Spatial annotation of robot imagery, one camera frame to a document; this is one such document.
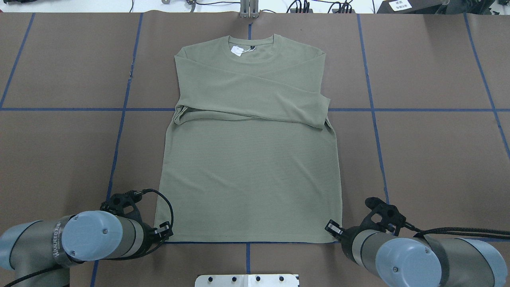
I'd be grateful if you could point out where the olive green t-shirt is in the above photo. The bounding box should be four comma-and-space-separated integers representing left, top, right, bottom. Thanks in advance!
159, 34, 342, 244

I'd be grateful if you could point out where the aluminium frame post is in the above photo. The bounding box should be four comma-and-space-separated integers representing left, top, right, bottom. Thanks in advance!
239, 0, 260, 19

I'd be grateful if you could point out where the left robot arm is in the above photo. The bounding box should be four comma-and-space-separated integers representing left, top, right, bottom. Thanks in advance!
1, 189, 175, 287

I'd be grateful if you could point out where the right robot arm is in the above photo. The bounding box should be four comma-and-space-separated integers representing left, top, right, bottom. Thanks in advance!
325, 197, 509, 287

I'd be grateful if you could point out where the metal mounting plate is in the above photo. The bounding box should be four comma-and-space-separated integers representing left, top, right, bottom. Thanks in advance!
194, 274, 300, 287

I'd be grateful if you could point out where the white paper garment tag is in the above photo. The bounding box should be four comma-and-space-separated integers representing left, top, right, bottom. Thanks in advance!
231, 45, 256, 57

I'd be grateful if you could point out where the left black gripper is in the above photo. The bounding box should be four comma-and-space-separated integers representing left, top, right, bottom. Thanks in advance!
100, 191, 174, 256

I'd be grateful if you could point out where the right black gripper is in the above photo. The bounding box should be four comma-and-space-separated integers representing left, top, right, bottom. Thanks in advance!
324, 197, 406, 240

